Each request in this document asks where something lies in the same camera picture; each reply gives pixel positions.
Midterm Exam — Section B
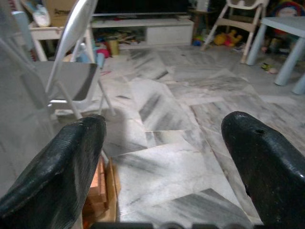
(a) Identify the brown cardboard box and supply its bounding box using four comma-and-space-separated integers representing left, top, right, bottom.
44, 0, 81, 27

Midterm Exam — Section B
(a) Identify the gold metal can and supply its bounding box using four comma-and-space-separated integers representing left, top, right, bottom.
109, 39, 120, 56

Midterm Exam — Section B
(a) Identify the yellow plush toy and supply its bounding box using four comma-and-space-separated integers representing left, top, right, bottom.
213, 30, 244, 47

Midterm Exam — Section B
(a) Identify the black flat TV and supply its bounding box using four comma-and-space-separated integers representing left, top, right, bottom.
93, 0, 190, 17

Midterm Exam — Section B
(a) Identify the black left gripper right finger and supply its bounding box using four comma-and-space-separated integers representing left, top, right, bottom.
221, 111, 305, 229

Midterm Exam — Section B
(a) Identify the thin cardboard sheet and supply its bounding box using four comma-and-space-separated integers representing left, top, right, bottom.
104, 156, 122, 222

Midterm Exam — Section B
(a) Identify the white baby high chair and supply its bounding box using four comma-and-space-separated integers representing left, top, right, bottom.
201, 0, 270, 64

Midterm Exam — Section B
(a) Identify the white small desk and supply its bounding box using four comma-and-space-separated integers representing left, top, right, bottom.
29, 25, 66, 62

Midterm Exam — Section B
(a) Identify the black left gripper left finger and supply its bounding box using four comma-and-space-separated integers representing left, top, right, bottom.
0, 114, 107, 229

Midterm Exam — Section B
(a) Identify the white TV stand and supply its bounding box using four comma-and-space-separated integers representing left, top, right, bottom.
91, 18, 195, 47

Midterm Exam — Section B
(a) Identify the light blue plastic table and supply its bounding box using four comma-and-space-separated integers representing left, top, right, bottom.
246, 16, 305, 95

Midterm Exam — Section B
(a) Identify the orange red brick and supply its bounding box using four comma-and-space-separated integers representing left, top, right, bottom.
82, 157, 108, 218

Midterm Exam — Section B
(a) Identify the white folding chair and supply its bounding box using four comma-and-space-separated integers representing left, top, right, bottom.
30, 0, 117, 120

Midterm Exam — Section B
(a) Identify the dark wooden stool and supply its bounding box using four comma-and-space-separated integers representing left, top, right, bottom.
189, 9, 216, 39

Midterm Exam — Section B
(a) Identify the white plastic bag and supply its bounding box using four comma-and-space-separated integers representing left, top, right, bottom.
32, 4, 51, 27

